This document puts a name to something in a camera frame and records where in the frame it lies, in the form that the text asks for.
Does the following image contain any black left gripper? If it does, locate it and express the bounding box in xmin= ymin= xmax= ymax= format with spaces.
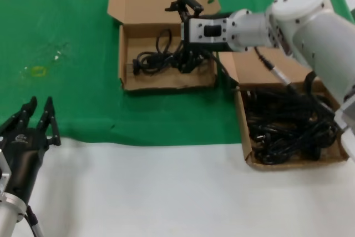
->
xmin=0 ymin=95 xmax=62 ymax=204

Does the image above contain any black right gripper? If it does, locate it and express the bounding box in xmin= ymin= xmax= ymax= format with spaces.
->
xmin=165 ymin=0 xmax=234 ymax=74

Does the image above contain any black power cord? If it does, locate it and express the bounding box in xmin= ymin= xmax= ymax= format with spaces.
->
xmin=245 ymin=88 xmax=306 ymax=107
xmin=132 ymin=28 xmax=216 ymax=76
xmin=273 ymin=120 xmax=341 ymax=163
xmin=246 ymin=106 xmax=314 ymax=127
xmin=251 ymin=133 xmax=281 ymax=165

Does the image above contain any open cardboard box with lid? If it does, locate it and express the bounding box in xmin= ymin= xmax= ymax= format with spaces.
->
xmin=216 ymin=47 xmax=350 ymax=172
xmin=106 ymin=0 xmax=222 ymax=92

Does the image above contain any green table cloth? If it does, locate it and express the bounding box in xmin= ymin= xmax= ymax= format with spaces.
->
xmin=0 ymin=0 xmax=355 ymax=149

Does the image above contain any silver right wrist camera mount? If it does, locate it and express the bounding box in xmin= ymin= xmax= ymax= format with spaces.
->
xmin=180 ymin=16 xmax=237 ymax=47

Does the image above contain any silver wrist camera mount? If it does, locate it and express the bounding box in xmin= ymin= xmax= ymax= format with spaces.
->
xmin=180 ymin=16 xmax=237 ymax=47
xmin=0 ymin=148 xmax=12 ymax=194

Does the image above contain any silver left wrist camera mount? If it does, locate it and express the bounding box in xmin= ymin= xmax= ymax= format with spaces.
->
xmin=0 ymin=148 xmax=12 ymax=194

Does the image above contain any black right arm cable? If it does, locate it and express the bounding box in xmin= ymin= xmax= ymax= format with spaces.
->
xmin=253 ymin=47 xmax=337 ymax=119

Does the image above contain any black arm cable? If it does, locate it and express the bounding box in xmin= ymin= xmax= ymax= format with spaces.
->
xmin=253 ymin=47 xmax=337 ymax=119
xmin=24 ymin=205 xmax=44 ymax=237

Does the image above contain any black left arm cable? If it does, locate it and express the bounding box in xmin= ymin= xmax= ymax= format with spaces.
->
xmin=24 ymin=205 xmax=44 ymax=237

